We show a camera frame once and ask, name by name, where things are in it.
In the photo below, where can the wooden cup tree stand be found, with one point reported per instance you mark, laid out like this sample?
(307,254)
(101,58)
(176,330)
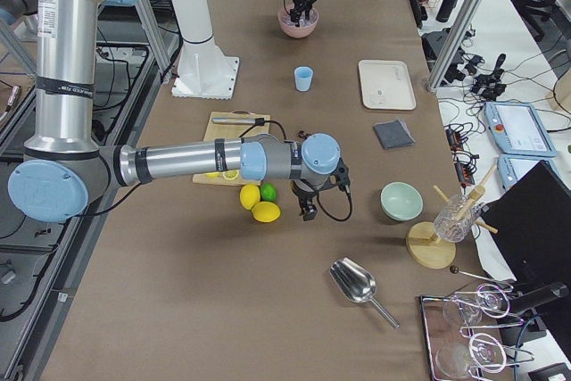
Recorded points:
(427,248)

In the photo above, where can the wire wine glass rack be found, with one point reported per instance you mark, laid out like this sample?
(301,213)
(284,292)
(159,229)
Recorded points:
(462,332)

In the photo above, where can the mint green bowl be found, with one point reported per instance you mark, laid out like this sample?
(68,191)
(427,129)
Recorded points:
(401,201)

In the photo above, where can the blue teach pendant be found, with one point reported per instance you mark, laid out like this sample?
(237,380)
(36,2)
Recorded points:
(516,128)
(513,167)

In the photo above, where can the black handled metal knife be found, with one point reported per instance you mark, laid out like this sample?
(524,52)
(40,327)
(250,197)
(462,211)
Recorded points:
(258,121)

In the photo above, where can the yellow lemon front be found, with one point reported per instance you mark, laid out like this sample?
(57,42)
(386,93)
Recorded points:
(266,212)

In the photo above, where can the aluminium frame post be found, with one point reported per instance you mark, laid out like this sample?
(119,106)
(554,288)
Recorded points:
(452,43)

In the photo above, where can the green lime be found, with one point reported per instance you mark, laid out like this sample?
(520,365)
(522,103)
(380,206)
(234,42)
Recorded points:
(268,192)

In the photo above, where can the pink bowl with ice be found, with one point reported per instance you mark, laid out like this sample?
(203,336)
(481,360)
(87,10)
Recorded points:
(289,27)

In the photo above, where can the yellow lemon near lime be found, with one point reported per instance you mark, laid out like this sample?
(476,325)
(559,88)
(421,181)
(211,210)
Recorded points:
(249,196)

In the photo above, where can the wooden cutting board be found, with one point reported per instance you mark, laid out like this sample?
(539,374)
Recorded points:
(225,131)

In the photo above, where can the grey folded cloth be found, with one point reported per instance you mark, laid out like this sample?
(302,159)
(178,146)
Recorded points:
(393,134)

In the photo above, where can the clear textured glass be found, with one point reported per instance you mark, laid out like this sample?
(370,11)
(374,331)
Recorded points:
(452,227)

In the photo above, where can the light blue plastic cup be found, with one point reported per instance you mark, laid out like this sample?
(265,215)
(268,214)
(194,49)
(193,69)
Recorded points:
(302,78)

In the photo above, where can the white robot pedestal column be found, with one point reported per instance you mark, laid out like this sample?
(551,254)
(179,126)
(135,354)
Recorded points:
(203,70)

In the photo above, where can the beige plastic tray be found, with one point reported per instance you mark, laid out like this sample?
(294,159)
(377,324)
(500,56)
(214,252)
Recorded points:
(386,85)

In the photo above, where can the lemon half slice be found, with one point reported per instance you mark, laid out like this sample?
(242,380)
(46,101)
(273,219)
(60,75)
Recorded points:
(231,174)

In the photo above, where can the black monitor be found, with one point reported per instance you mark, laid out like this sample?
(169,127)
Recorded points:
(533,222)

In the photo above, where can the metal ice scoop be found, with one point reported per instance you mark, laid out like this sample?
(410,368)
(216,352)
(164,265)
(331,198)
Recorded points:
(358,285)

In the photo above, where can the dark red cherries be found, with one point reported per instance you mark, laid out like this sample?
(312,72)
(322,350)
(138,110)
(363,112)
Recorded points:
(302,134)

